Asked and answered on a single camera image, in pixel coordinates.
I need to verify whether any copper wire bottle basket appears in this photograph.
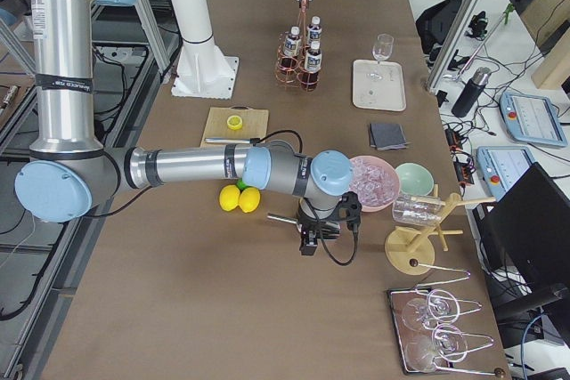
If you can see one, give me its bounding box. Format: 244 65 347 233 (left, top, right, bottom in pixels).
274 0 322 92

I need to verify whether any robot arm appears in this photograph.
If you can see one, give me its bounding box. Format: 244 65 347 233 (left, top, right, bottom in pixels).
15 0 362 255

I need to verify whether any yellow lemon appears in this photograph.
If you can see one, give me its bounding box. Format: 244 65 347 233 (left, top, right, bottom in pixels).
239 187 261 213
218 184 240 212

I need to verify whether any clear ice cubes pile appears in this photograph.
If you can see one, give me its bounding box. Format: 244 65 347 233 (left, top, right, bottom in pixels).
348 161 399 207

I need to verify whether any pink ribbed bowl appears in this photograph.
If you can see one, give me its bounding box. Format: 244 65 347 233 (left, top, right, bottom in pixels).
347 155 402 214

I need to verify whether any green lime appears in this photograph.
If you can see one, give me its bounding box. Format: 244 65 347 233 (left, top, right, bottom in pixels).
236 179 247 190

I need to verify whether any wooden cup tree stand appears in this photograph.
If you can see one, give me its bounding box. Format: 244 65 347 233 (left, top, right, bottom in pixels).
385 186 496 275

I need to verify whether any clear wine glass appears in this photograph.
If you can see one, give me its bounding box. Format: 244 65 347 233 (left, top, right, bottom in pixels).
372 34 395 66

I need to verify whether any glass jar on stand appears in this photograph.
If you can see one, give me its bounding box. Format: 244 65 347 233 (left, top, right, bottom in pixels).
392 194 444 226

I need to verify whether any steel muddler black tip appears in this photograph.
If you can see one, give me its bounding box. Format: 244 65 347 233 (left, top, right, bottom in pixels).
204 137 252 144

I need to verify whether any mint green bowl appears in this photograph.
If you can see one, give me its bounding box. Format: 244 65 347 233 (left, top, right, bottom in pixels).
395 163 435 196

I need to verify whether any grey folded cloth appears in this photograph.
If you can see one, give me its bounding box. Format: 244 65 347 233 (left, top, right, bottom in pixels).
369 123 408 150

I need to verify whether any cream rabbit tray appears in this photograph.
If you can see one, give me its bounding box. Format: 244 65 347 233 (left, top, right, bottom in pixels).
352 60 406 112

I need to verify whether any bamboo cutting board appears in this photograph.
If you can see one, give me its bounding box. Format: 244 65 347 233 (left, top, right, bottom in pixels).
200 107 269 147

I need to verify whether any half lemon slice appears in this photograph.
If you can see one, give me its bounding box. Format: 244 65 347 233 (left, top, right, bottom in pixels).
226 115 243 131

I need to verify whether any upturned wine glass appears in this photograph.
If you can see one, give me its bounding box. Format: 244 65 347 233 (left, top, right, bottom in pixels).
402 289 482 331
403 324 494 376

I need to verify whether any black glass holder tray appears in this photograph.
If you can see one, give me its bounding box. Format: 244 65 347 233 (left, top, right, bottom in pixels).
387 287 438 376

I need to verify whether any black thermos bottle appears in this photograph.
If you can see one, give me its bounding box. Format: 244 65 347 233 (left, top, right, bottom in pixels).
452 67 492 117

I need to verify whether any blue teach pendant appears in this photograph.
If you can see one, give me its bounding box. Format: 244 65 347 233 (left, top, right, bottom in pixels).
500 92 568 148
476 146 535 200

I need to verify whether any black monitor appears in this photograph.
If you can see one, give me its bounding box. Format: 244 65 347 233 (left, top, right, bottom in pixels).
486 163 569 291

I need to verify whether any black braided cable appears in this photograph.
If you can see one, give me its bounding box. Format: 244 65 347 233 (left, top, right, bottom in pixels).
311 191 362 267

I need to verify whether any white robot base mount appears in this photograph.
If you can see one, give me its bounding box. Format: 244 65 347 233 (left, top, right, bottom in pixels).
171 0 239 100

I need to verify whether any aluminium frame post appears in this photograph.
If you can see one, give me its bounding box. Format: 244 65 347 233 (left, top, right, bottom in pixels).
425 0 480 94

